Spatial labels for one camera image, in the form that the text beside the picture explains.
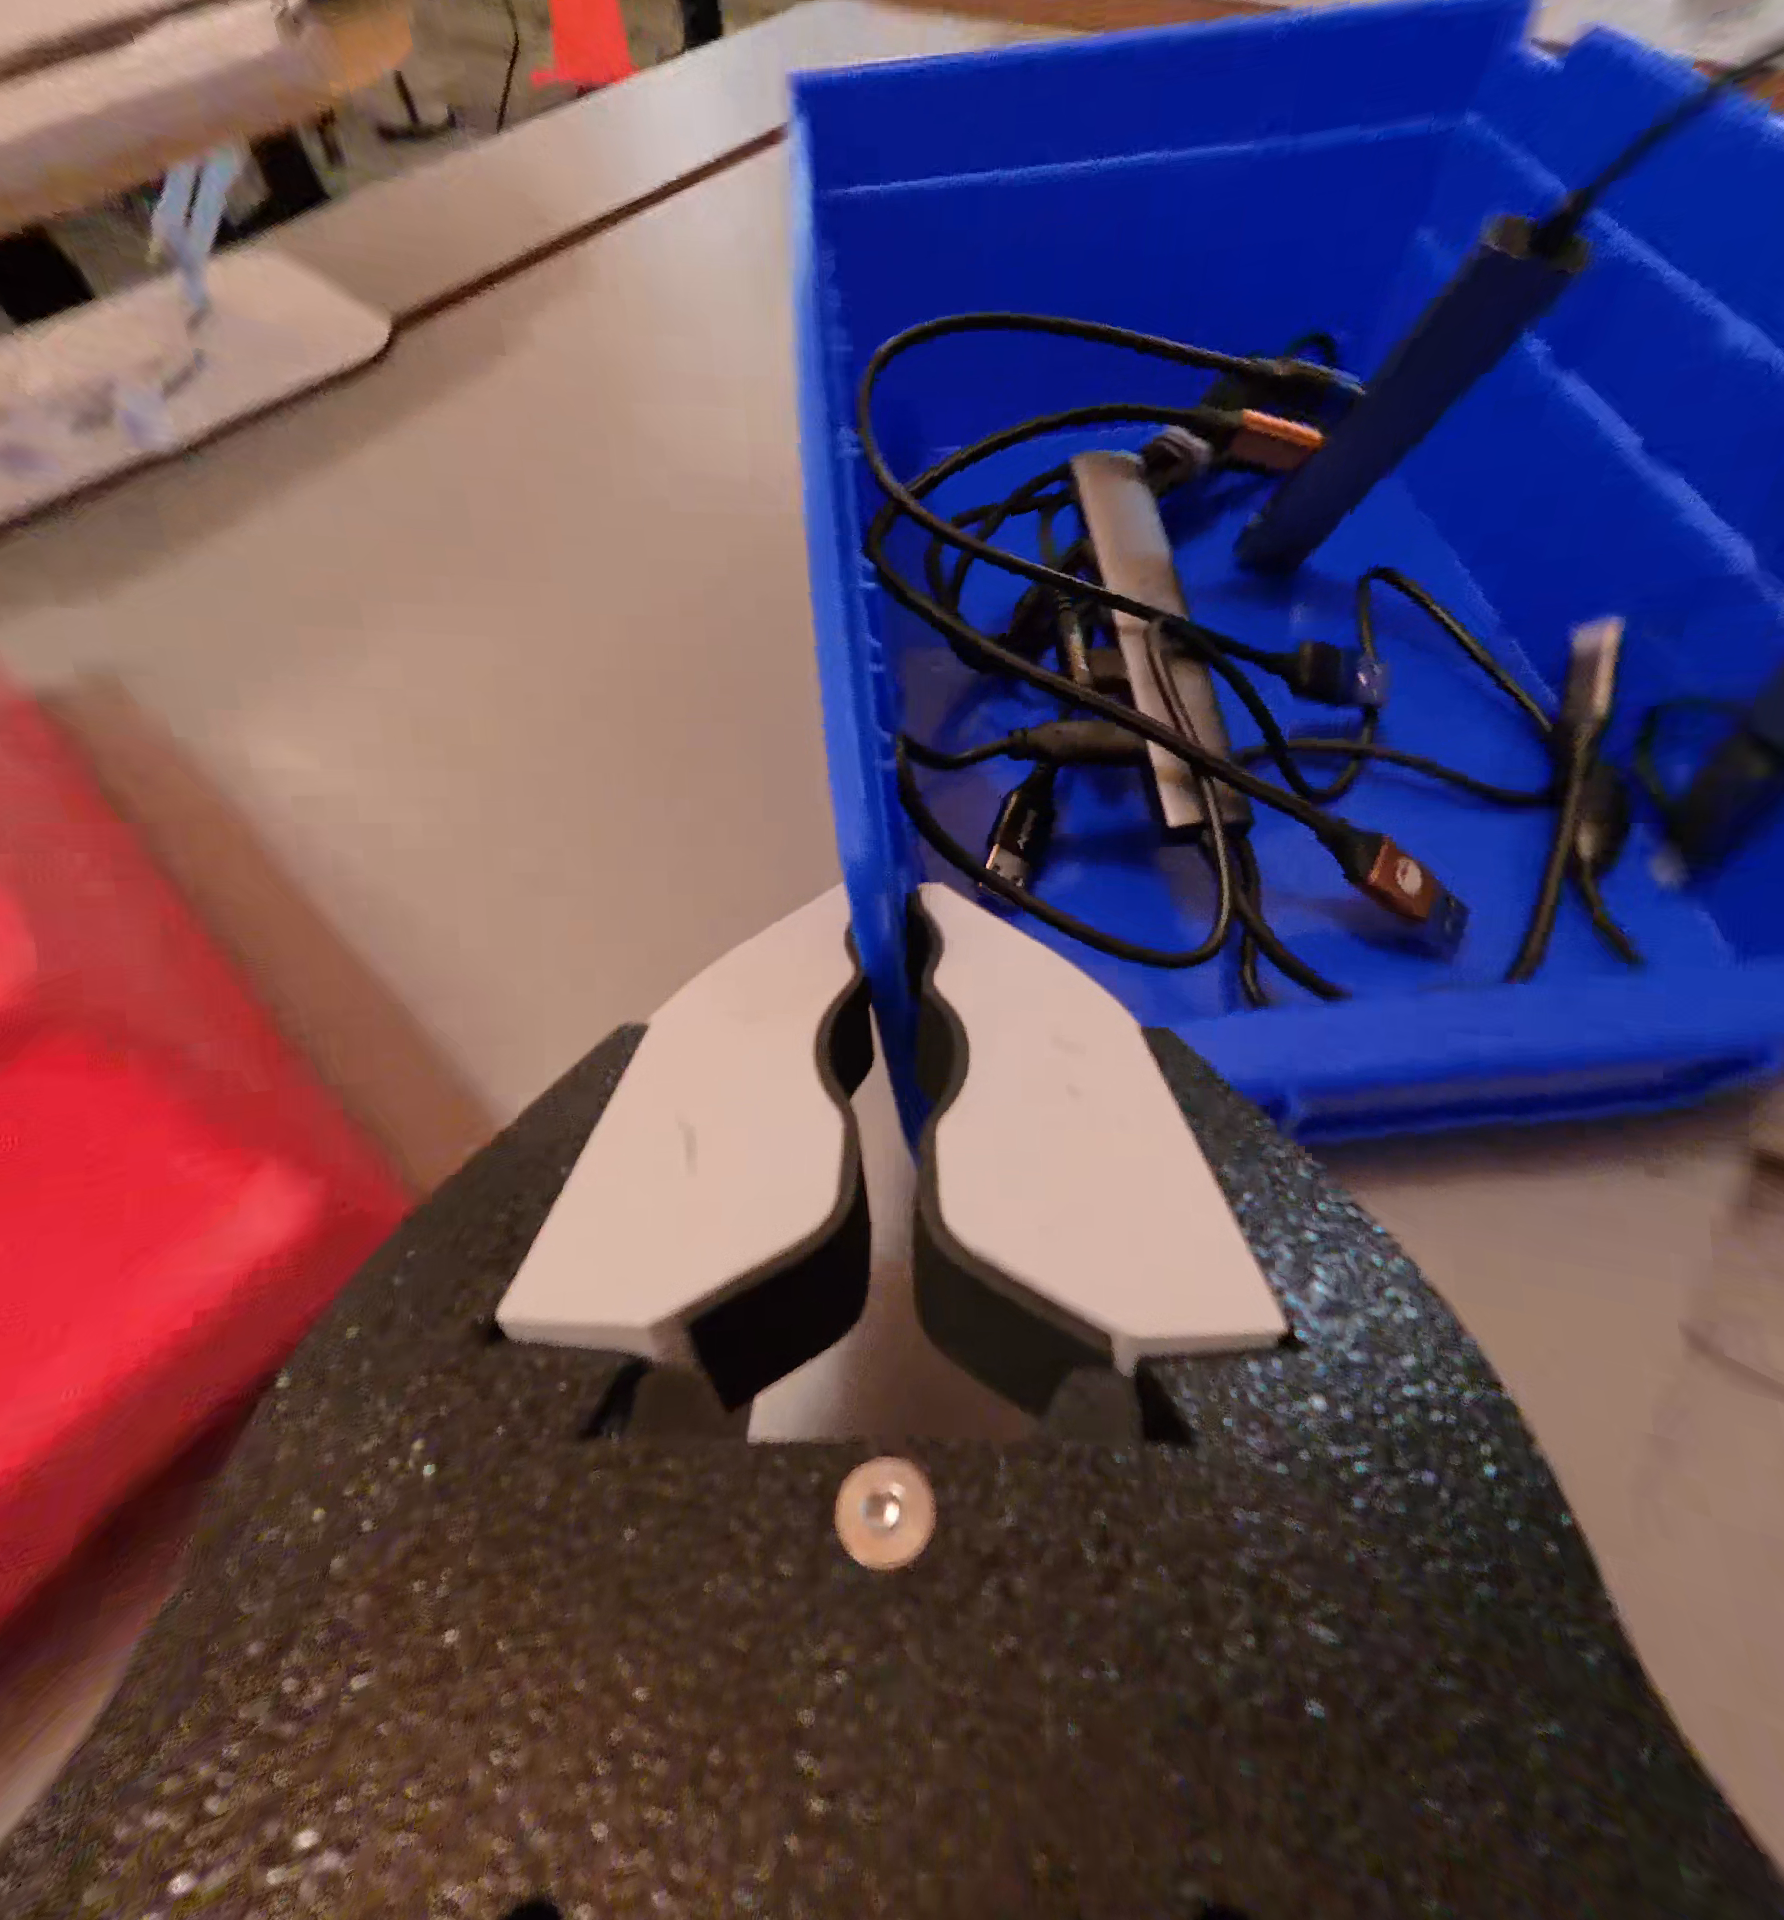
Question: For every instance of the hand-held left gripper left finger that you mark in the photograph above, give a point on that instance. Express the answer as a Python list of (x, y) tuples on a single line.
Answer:
[(682, 1171)]

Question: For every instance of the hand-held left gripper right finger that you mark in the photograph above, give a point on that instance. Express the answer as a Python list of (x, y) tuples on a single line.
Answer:
[(1073, 1171)]

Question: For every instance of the red storage bin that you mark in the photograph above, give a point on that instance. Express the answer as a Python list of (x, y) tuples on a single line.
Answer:
[(112, 1201)]

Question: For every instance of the grey usb hub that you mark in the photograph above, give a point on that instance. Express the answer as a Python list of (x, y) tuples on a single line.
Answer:
[(1133, 602)]

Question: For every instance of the blue storage bin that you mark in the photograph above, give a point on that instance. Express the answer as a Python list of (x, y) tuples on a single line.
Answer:
[(1057, 225)]

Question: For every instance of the dark usb hub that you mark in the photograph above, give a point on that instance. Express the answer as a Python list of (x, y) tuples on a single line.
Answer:
[(1770, 743), (1408, 390)]

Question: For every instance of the orange-red plastic object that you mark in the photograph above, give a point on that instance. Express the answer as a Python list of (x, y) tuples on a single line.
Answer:
[(587, 38)]

